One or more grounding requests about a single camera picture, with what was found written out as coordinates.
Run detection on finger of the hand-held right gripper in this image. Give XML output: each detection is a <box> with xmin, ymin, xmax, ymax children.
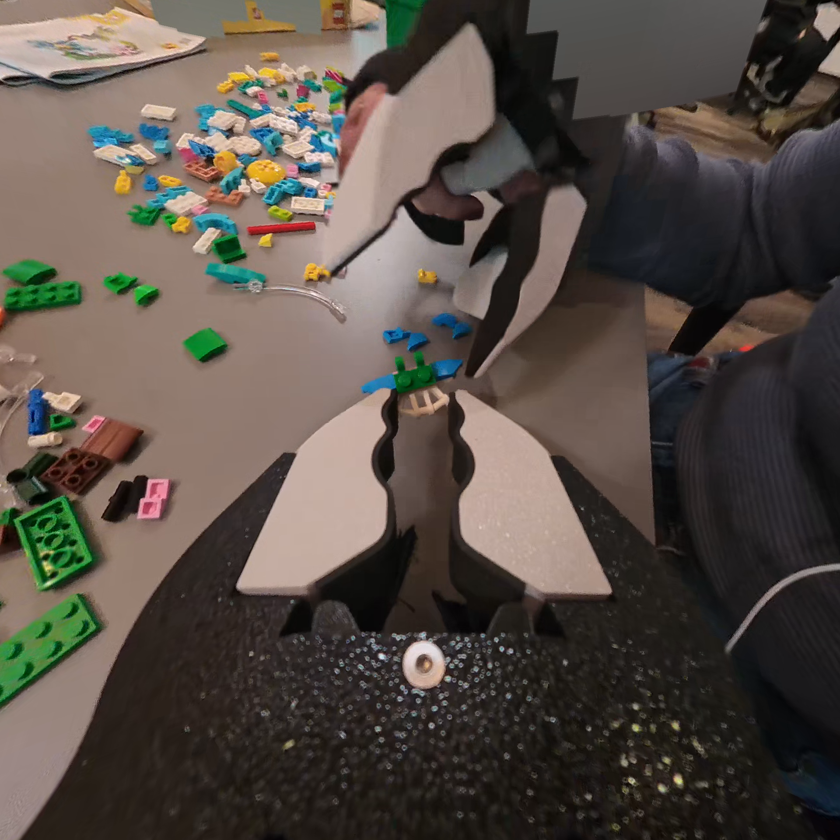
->
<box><xmin>453</xmin><ymin>185</ymin><xmax>589</xmax><ymax>380</ymax></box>
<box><xmin>320</xmin><ymin>21</ymin><xmax>498</xmax><ymax>277</ymax></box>

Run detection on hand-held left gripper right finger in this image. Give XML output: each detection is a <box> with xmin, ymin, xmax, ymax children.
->
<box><xmin>448</xmin><ymin>389</ymin><xmax>614</xmax><ymax>602</ymax></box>

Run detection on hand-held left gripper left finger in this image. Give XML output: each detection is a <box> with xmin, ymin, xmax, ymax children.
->
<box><xmin>235</xmin><ymin>395</ymin><xmax>400</xmax><ymax>597</ymax></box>

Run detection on small blue green lego build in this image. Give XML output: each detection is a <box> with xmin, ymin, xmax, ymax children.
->
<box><xmin>361</xmin><ymin>351</ymin><xmax>464</xmax><ymax>419</ymax></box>

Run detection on pile of green pink lego pieces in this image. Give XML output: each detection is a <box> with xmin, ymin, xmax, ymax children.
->
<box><xmin>0</xmin><ymin>259</ymin><xmax>173</xmax><ymax>708</ymax></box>

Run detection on person's right forearm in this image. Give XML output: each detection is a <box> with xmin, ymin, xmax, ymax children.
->
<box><xmin>587</xmin><ymin>121</ymin><xmax>840</xmax><ymax>309</ymax></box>

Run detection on large green lego piece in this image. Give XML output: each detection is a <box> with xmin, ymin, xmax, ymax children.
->
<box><xmin>386</xmin><ymin>0</ymin><xmax>427</xmax><ymax>48</ymax></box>

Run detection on pile of blue white lego pieces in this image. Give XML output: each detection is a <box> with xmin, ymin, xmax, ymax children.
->
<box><xmin>87</xmin><ymin>51</ymin><xmax>349</xmax><ymax>263</ymax></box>

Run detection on green curved lego slope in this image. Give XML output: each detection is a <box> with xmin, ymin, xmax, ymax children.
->
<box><xmin>182</xmin><ymin>327</ymin><xmax>229</xmax><ymax>363</ymax></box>

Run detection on clear curved lego piece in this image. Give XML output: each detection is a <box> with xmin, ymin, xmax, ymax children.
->
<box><xmin>233</xmin><ymin>280</ymin><xmax>347</xmax><ymax>324</ymax></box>

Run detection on teal curved lego piece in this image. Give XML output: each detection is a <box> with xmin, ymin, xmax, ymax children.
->
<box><xmin>205</xmin><ymin>262</ymin><xmax>267</xmax><ymax>285</ymax></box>

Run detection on person's right hand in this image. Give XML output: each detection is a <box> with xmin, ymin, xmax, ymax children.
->
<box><xmin>415</xmin><ymin>171</ymin><xmax>547</xmax><ymax>223</ymax></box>

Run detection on yellow cardboard box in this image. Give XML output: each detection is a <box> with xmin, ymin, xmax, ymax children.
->
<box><xmin>223</xmin><ymin>0</ymin><xmax>298</xmax><ymax>35</ymax></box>
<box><xmin>319</xmin><ymin>0</ymin><xmax>383</xmax><ymax>32</ymax></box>

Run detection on person's leg blue jeans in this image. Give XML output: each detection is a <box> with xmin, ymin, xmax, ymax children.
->
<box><xmin>648</xmin><ymin>351</ymin><xmax>729</xmax><ymax>454</ymax></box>

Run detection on person's torso dark sweater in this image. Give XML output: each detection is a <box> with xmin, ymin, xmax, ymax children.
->
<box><xmin>676</xmin><ymin>282</ymin><xmax>840</xmax><ymax>815</ymax></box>

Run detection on folded instruction booklets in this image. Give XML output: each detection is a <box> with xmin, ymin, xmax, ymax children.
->
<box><xmin>0</xmin><ymin>7</ymin><xmax>207</xmax><ymax>88</ymax></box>

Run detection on white cable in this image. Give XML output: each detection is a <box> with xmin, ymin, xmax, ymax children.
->
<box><xmin>725</xmin><ymin>563</ymin><xmax>840</xmax><ymax>655</ymax></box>

